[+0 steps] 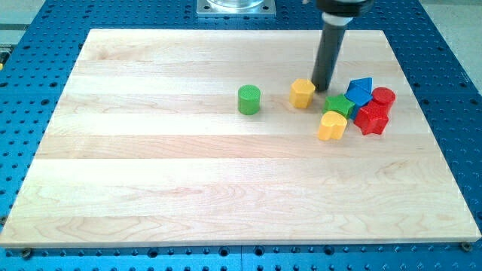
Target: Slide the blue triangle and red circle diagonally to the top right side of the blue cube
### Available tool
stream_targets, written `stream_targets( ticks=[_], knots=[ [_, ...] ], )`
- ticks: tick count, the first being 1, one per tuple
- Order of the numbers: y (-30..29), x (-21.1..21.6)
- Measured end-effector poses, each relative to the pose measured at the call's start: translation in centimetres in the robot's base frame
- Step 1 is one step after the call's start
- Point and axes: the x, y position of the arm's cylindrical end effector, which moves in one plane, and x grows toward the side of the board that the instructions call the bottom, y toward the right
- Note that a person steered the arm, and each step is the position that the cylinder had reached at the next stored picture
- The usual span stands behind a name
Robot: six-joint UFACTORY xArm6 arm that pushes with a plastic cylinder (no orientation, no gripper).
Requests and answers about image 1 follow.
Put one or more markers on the yellow heart block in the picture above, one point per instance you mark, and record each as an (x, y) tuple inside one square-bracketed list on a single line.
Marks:
[(332, 126)]

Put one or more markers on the yellow hexagon block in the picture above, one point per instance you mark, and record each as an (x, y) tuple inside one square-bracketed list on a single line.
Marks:
[(301, 93)]

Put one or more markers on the red star block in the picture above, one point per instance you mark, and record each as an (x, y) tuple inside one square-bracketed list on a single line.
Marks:
[(372, 118)]

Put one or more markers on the green star block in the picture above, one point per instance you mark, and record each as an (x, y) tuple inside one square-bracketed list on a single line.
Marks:
[(339, 104)]

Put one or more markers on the red cylinder block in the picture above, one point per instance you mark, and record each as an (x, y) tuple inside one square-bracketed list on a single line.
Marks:
[(384, 97)]

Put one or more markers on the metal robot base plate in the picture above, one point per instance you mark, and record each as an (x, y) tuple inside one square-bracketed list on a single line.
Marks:
[(218, 8)]

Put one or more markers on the blue cube block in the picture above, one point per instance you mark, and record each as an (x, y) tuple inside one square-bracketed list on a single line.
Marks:
[(360, 96)]

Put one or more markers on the green cylinder block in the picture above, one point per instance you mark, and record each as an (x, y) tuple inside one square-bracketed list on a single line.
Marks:
[(249, 97)]

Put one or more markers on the wooden board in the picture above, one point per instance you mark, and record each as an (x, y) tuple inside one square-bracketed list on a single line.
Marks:
[(146, 147)]

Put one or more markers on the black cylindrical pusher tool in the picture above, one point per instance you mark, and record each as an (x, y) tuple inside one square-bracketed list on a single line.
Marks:
[(329, 47)]

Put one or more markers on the black robot arm flange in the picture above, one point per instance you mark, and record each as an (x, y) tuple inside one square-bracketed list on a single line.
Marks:
[(345, 8)]

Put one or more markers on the blue triangle block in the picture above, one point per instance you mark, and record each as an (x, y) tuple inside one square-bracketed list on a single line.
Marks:
[(365, 84)]

